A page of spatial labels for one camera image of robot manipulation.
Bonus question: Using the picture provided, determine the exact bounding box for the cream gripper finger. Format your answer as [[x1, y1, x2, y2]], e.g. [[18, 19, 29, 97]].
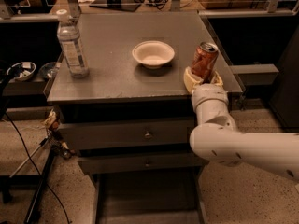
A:
[[183, 67, 199, 88], [210, 71, 223, 86]]

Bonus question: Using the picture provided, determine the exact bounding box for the red coke can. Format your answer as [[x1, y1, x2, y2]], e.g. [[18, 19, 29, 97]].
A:
[[191, 42, 219, 81]]

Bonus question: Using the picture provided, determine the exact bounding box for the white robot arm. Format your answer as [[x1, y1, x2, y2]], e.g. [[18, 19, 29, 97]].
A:
[[183, 68, 299, 181]]

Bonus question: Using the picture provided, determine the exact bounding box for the grey top drawer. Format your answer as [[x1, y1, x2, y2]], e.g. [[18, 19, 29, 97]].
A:
[[59, 117, 196, 150]]

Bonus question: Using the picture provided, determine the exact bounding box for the grey drawer cabinet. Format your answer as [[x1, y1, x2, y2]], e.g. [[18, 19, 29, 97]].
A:
[[43, 10, 244, 224]]

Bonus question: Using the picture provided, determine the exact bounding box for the grey middle drawer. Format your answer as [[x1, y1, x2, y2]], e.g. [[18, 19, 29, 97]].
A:
[[78, 152, 208, 175]]

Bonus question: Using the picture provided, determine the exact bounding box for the grey open bottom drawer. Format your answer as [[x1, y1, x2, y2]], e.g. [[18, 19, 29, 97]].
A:
[[92, 167, 208, 224]]

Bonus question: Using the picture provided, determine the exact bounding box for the grey side shelf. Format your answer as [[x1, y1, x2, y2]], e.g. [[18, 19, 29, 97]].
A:
[[231, 64, 279, 86]]

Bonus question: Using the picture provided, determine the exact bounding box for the white paper bowl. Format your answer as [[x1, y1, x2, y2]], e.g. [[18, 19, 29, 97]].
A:
[[132, 40, 175, 69]]

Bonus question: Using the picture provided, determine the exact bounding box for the black monitor base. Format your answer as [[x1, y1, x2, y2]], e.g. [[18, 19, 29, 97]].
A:
[[89, 0, 141, 12]]

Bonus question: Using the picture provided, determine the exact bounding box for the clear plastic water bottle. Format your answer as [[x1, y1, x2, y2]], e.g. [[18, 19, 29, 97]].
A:
[[56, 9, 89, 78]]

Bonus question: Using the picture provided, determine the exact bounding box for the dark blue bowl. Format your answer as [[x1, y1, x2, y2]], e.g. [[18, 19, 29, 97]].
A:
[[38, 62, 60, 80]]

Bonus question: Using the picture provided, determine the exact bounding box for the black tripod stand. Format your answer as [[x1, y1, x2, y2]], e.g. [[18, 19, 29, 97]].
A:
[[0, 133, 57, 224]]

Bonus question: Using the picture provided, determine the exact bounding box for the white bowl with items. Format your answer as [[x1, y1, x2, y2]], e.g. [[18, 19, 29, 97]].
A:
[[7, 62, 36, 82]]

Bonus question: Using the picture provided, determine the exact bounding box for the black floor cable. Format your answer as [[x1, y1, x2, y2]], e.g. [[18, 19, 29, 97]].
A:
[[3, 111, 73, 224]]

